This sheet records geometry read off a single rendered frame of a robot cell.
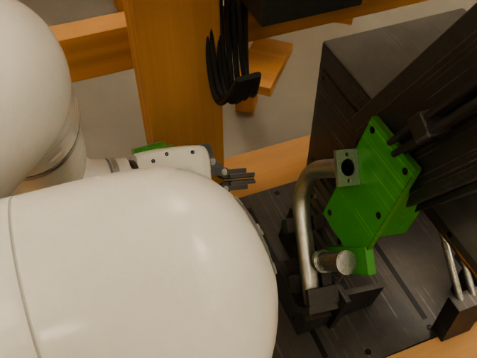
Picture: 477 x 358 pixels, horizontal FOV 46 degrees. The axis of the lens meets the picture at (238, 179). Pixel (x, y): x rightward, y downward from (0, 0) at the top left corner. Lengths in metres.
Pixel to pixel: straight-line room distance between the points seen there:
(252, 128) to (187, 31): 1.75
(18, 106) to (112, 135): 2.39
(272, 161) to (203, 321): 1.08
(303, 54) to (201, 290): 2.93
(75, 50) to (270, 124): 1.76
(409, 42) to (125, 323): 0.90
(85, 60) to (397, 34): 0.55
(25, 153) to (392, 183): 0.59
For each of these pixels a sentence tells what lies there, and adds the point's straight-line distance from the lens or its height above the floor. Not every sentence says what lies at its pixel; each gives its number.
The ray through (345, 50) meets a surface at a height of 1.24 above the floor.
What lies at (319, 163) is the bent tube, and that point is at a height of 1.17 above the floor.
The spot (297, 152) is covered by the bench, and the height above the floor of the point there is 0.88.
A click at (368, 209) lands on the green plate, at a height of 1.16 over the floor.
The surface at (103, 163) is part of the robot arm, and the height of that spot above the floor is 1.32.
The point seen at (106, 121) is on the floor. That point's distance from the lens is 2.77.
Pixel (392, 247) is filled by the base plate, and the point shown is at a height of 0.90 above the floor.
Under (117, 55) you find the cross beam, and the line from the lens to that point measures 1.04.
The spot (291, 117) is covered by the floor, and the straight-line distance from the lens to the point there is 2.73.
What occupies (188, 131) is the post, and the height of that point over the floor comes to 1.08.
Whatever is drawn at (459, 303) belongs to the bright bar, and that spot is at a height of 1.01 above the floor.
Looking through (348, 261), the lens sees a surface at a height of 1.09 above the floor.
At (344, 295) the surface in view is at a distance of 0.99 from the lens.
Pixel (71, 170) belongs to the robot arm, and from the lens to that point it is 0.49.
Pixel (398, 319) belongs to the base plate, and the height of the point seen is 0.90.
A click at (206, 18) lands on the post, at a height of 1.32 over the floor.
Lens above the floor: 1.82
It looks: 48 degrees down
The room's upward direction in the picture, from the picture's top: straight up
